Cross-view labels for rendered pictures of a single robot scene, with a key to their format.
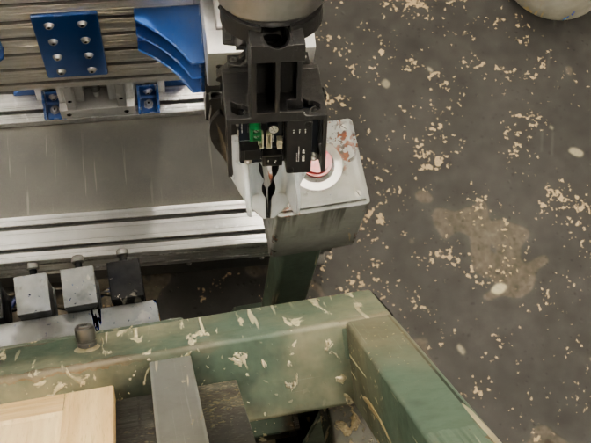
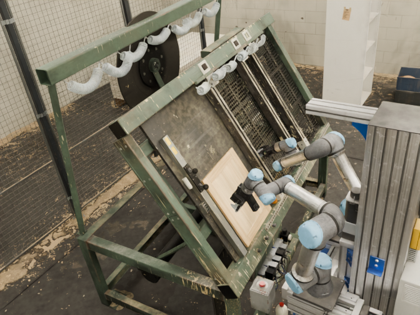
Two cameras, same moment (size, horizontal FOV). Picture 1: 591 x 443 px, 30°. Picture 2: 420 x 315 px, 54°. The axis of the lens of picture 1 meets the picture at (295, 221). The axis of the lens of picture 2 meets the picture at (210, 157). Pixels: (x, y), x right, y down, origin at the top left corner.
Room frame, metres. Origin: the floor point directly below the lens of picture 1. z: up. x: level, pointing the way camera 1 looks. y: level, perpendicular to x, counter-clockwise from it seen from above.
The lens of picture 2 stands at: (1.76, -1.12, 2.93)
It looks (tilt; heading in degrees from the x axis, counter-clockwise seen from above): 33 degrees down; 145
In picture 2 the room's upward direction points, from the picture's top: 7 degrees counter-clockwise
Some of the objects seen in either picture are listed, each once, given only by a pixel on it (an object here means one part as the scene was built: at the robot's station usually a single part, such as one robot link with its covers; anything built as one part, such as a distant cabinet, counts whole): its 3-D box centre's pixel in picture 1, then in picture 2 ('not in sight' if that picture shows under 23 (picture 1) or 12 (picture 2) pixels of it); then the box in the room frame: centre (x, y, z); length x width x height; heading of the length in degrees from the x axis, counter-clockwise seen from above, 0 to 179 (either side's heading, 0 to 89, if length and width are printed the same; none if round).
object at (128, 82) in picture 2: not in sight; (153, 65); (-1.00, 0.37, 1.85); 0.80 x 0.06 x 0.80; 113
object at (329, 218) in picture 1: (309, 191); (262, 294); (0.54, -0.01, 0.84); 0.12 x 0.12 x 0.18; 23
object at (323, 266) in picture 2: not in sight; (319, 267); (0.83, 0.14, 1.20); 0.13 x 0.12 x 0.14; 83
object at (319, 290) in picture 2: not in sight; (319, 280); (0.83, 0.15, 1.09); 0.15 x 0.15 x 0.10
